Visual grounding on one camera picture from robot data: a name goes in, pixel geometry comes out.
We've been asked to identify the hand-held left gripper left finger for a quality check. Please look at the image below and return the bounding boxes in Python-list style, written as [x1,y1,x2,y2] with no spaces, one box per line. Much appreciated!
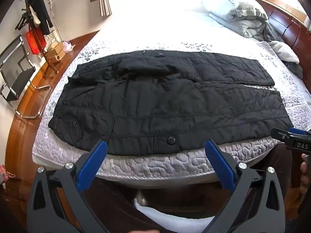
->
[27,139,108,233]

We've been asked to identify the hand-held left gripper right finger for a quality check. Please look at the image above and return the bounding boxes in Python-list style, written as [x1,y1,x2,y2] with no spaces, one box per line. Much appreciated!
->
[205,139,293,233]

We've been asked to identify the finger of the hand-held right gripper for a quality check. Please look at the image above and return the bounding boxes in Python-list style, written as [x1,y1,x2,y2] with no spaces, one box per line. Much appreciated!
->
[271,128,292,145]
[289,127,311,137]

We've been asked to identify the black quilted jacket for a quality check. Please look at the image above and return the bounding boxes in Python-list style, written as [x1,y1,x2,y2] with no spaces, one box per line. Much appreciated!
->
[48,50,294,156]

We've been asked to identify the person's right hand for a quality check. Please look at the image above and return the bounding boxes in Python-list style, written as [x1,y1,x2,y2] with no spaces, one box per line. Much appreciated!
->
[300,154,311,188]

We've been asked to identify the white quilted mattress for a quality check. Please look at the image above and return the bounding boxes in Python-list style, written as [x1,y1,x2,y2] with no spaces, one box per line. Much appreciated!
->
[31,9,311,183]

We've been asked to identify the white garment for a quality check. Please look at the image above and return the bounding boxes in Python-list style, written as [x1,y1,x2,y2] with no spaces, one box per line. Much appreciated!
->
[133,198,215,233]

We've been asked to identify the white fleece cloth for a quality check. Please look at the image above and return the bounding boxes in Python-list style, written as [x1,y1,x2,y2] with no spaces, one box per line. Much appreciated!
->
[268,40,300,65]

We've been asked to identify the red plaid bag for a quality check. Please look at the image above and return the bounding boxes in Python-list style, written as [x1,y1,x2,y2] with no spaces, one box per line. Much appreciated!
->
[0,164,15,183]

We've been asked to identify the dark wooden headboard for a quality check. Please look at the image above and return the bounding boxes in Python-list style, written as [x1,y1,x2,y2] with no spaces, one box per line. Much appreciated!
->
[254,0,311,84]

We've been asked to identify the cardboard box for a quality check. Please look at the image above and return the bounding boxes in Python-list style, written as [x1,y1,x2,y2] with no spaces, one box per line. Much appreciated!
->
[46,41,60,53]
[46,50,67,65]

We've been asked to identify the black chrome chair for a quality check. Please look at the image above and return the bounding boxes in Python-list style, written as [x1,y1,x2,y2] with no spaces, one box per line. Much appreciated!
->
[0,34,53,120]

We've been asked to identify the pink plastic bag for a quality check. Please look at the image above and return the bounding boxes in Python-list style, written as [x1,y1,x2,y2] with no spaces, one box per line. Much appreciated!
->
[62,41,76,52]

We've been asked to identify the wooden coat rack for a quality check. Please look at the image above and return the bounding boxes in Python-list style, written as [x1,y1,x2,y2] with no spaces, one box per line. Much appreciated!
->
[15,0,60,78]

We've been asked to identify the folded light grey duvet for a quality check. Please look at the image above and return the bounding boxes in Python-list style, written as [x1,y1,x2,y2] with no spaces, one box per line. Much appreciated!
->
[201,0,271,38]

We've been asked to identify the red plastic basket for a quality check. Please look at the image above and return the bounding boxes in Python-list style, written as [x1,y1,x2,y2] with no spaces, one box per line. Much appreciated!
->
[25,27,47,55]

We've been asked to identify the black clothes hangers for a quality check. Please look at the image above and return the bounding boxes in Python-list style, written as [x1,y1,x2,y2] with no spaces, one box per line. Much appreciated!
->
[15,10,33,31]

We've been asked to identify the black hanging garment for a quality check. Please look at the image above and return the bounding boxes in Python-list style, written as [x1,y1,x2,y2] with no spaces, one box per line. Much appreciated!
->
[27,0,53,35]

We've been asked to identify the wooden window frame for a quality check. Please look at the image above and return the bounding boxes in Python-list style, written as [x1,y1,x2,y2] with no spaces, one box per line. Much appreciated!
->
[260,0,308,23]

